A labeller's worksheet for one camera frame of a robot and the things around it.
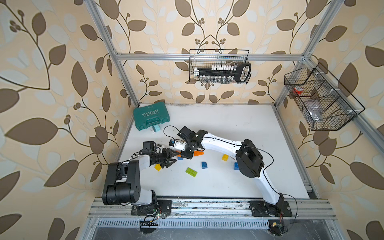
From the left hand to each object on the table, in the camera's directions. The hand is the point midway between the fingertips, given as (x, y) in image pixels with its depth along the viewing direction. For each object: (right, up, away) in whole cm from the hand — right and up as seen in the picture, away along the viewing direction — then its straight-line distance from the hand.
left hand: (175, 154), depth 88 cm
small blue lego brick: (+3, -2, 0) cm, 4 cm away
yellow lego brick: (-10, -7, -1) cm, 12 cm away
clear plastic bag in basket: (+72, +25, -14) cm, 78 cm away
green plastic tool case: (-21, +24, +20) cm, 38 cm away
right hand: (+5, +1, +3) cm, 6 cm away
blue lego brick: (+17, -6, 0) cm, 18 cm away
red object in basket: (+72, +38, 0) cm, 81 cm away
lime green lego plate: (+9, -10, -1) cm, 14 cm away
